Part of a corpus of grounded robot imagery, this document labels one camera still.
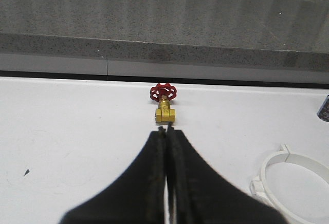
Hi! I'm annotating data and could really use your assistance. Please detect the black cylindrical capacitor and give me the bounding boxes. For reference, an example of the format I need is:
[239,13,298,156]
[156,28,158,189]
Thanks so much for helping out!
[317,95,329,122]

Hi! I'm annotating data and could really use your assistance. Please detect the grey stone counter ledge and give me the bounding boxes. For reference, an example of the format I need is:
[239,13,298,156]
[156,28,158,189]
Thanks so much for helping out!
[1,0,328,88]

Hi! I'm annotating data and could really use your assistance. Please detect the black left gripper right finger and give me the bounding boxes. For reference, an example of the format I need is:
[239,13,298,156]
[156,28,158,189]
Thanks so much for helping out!
[166,126,287,223]

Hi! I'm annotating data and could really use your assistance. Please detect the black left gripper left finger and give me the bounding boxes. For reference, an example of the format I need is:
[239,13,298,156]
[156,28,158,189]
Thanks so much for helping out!
[61,127,166,223]

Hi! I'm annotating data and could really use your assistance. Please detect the white half pipe clamp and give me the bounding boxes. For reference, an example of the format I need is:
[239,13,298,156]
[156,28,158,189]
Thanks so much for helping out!
[285,143,329,224]
[250,144,291,223]

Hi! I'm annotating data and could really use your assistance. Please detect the brass valve red handwheel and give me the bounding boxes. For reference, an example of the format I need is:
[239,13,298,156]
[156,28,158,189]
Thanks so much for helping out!
[150,83,177,123]

